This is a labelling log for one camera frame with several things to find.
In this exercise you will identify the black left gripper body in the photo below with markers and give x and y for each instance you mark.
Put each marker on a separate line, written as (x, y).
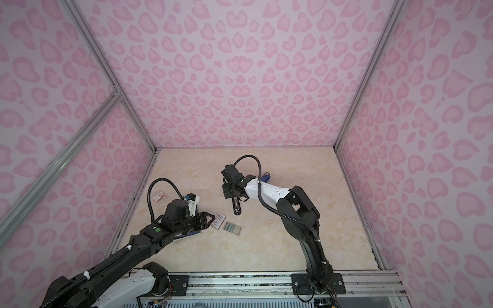
(198, 222)

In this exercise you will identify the aluminium diagonal frame bar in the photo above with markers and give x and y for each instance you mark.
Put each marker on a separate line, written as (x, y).
(27, 202)

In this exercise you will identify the small red white staple box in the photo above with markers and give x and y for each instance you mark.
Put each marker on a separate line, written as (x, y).
(160, 196)

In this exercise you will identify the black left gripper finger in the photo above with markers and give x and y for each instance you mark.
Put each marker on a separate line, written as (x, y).
(205, 223)
(204, 216)

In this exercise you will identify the aluminium corner frame post right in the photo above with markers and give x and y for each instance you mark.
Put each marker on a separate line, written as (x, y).
(389, 28)

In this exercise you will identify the aluminium corner frame post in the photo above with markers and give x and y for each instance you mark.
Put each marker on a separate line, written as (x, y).
(389, 28)
(100, 56)

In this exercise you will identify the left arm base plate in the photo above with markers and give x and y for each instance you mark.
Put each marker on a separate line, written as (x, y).
(174, 285)

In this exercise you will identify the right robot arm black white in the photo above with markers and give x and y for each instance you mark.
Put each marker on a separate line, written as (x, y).
(298, 214)

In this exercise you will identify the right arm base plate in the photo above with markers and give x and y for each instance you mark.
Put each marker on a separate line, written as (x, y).
(305, 284)

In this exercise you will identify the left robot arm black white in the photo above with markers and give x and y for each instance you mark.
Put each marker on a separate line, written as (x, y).
(104, 285)

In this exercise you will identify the aluminium front rail frame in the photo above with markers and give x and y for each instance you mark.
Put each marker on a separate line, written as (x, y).
(365, 288)

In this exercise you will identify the blue notebook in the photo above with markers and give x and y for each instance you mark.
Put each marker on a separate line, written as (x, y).
(189, 234)

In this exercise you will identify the blue stapler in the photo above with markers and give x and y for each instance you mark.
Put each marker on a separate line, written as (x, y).
(266, 177)

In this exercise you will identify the aluminium corner frame post left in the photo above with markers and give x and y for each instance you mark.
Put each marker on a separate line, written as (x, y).
(100, 56)

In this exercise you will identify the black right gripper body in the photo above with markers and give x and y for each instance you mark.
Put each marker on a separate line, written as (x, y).
(229, 190)

